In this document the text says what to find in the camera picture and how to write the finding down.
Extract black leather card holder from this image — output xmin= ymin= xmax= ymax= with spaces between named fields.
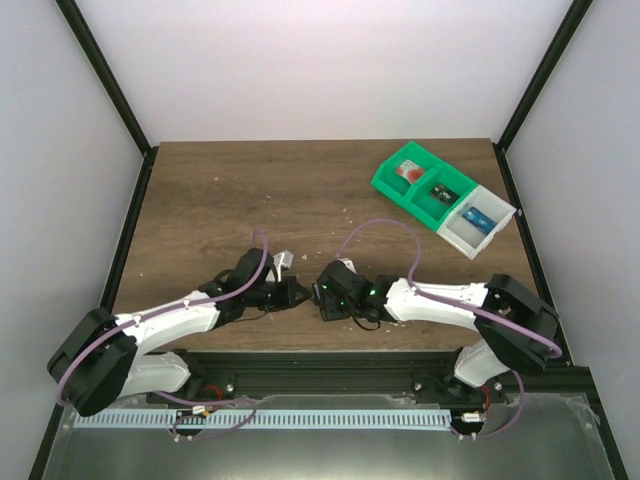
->
xmin=312 ymin=282 xmax=330 ymax=322

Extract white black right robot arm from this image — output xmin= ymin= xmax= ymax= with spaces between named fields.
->
xmin=312 ymin=259 xmax=562 ymax=388

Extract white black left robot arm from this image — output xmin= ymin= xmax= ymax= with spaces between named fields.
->
xmin=47 ymin=248 xmax=311 ymax=417

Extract red white card in bin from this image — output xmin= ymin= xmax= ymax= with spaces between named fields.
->
xmin=395 ymin=159 xmax=426 ymax=185

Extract dark green card in bin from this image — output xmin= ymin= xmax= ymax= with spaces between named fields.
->
xmin=429 ymin=184 xmax=459 ymax=206

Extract blue card in bin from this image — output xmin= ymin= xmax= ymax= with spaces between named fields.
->
xmin=462 ymin=207 xmax=497 ymax=235

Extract green plastic bin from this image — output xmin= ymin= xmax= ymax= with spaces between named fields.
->
xmin=370 ymin=141 xmax=443 ymax=206
xmin=403 ymin=163 xmax=478 ymax=232

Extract white plastic bin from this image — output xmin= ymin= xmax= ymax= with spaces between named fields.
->
xmin=436 ymin=185 xmax=516 ymax=260

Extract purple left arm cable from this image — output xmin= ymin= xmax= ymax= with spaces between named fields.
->
xmin=56 ymin=228 xmax=273 ymax=441

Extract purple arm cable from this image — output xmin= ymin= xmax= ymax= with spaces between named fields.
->
xmin=333 ymin=219 xmax=564 ymax=441
xmin=56 ymin=228 xmax=273 ymax=441

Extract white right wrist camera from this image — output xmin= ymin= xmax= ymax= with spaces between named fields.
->
xmin=339 ymin=258 xmax=356 ymax=272

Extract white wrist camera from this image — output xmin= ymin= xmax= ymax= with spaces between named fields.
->
xmin=271 ymin=250 xmax=294 ymax=283
xmin=339 ymin=258 xmax=356 ymax=272

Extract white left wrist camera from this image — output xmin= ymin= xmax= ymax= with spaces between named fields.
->
xmin=271 ymin=250 xmax=294 ymax=283

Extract white slotted cable duct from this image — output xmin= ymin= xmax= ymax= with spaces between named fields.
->
xmin=73 ymin=409 xmax=452 ymax=431

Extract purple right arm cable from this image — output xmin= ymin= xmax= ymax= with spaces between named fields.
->
xmin=333 ymin=219 xmax=564 ymax=441

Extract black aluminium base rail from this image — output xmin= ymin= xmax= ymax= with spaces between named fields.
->
xmin=64 ymin=350 xmax=596 ymax=406

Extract black frame post left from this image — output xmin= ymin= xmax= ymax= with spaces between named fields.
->
xmin=53 ymin=0 xmax=153 ymax=157

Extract black frame post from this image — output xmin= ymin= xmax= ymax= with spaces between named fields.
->
xmin=53 ymin=0 xmax=153 ymax=157
xmin=497 ymin=0 xmax=595 ymax=151

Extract black frame post right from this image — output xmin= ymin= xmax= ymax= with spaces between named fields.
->
xmin=497 ymin=0 xmax=595 ymax=151

